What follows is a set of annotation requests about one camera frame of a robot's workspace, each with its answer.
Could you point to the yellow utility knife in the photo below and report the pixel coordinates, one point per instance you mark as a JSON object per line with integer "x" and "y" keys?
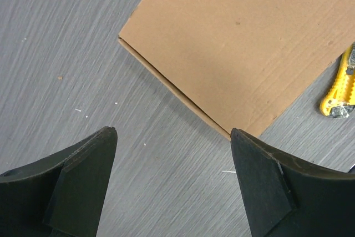
{"x": 339, "y": 101}

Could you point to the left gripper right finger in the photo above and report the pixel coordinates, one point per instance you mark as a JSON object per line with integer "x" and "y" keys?
{"x": 284, "y": 195}

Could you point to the brown cardboard express box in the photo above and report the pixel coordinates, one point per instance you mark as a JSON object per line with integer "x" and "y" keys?
{"x": 238, "y": 63}

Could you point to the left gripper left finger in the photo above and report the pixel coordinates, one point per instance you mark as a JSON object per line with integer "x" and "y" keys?
{"x": 62, "y": 194}

